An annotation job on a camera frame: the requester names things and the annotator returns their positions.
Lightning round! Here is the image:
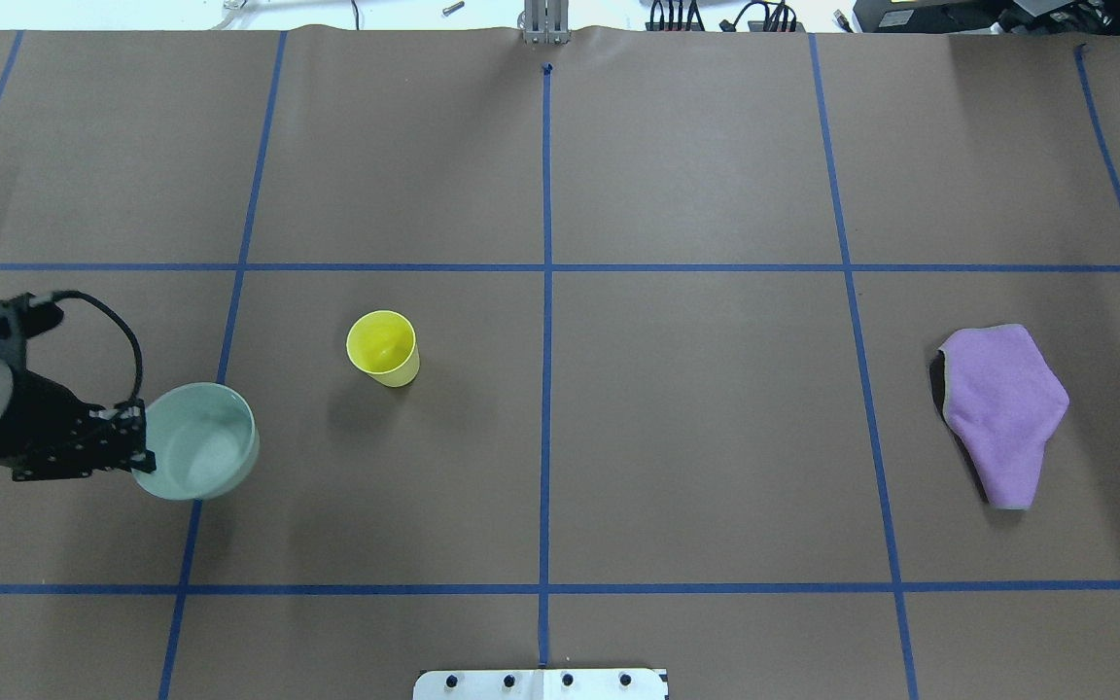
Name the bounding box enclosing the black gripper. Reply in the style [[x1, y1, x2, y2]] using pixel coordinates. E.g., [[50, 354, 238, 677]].
[[0, 375, 155, 480]]

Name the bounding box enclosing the light green plastic bowl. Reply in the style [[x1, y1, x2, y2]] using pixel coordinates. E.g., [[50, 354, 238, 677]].
[[133, 382, 261, 501]]

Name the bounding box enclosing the yellow plastic cup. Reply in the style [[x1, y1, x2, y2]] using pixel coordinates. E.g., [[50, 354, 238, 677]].
[[345, 310, 421, 388]]

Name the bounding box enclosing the purple microfiber cloth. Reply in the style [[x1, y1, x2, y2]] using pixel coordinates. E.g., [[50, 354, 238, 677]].
[[937, 324, 1070, 510]]

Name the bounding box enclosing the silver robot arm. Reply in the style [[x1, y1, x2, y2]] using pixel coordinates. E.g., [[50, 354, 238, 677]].
[[0, 358, 157, 482]]

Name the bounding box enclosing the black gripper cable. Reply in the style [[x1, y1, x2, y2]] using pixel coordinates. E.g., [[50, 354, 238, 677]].
[[24, 290, 144, 404]]

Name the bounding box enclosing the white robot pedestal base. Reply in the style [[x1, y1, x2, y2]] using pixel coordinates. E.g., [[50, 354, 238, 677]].
[[412, 668, 670, 699]]

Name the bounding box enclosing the aluminium frame post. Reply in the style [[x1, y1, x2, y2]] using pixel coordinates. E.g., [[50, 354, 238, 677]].
[[517, 0, 572, 46]]

